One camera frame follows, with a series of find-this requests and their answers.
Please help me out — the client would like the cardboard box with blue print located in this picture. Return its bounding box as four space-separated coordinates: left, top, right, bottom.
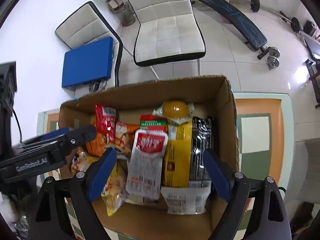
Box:
59 76 239 239

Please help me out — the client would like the egg yolk pastry packet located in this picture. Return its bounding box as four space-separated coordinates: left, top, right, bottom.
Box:
152 100 195 125

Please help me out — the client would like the checkered table mat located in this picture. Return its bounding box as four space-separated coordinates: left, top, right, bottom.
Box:
37 92 296 240

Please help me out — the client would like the black device on stand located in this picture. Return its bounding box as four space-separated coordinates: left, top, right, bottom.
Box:
1 61 17 117

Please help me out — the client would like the white padded chair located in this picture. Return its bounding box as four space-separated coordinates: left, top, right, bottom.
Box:
128 0 206 67

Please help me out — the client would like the white chair with blue cushion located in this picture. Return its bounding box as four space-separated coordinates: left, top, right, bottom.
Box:
55 1 124 87

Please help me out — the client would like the yellow black snack packet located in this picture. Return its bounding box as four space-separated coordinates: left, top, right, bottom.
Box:
163 121 192 187

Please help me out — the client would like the white nitz snack packet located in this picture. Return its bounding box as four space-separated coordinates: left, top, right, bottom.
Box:
161 180 212 215

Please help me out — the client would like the dumbbell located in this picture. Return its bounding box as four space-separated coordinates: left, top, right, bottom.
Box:
267 47 280 69

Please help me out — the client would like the orange snack bag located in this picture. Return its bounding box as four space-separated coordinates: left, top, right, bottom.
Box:
86 132 107 157

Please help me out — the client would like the grey chair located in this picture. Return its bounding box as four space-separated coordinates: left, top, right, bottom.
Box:
284 139 319 204

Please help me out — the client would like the white red sauce packet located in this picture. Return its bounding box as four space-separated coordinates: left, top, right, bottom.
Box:
126 129 168 200

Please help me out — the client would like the black noodle packet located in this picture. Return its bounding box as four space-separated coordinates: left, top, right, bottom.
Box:
189 117 214 180

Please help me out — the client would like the blue sit-up bench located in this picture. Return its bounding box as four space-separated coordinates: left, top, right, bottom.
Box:
199 0 269 60

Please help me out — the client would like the red chocolate ball pouch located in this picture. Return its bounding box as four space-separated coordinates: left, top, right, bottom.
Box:
95 105 116 141

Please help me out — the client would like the red green snack packet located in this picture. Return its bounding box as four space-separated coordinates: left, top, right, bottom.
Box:
139 114 167 132

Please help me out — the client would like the panda print snack bag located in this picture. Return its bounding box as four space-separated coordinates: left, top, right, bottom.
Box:
71 147 99 176

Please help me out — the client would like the blue cushion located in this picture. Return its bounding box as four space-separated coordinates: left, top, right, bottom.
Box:
61 37 113 88

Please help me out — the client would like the yellow rice cracker bag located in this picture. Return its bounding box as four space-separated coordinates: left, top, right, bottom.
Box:
101 162 127 217

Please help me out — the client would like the barbell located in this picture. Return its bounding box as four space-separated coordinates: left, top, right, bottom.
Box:
250 0 301 33

